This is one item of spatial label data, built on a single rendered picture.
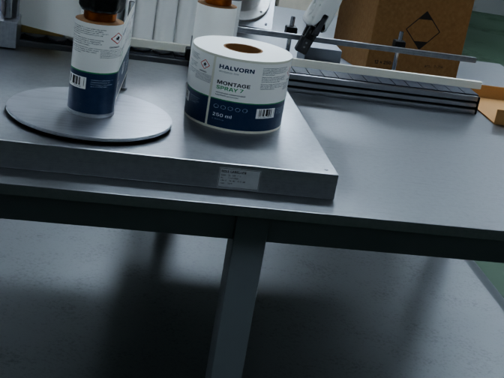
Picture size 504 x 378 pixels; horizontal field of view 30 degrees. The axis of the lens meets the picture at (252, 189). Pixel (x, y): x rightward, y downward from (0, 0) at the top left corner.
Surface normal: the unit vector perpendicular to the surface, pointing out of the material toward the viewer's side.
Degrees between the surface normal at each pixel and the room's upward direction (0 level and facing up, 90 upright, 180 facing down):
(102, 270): 0
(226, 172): 90
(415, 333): 0
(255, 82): 90
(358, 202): 0
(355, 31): 90
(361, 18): 90
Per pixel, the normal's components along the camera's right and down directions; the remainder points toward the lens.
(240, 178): 0.13, 0.37
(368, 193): 0.15, -0.92
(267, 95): 0.59, 0.37
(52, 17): -0.35, 0.28
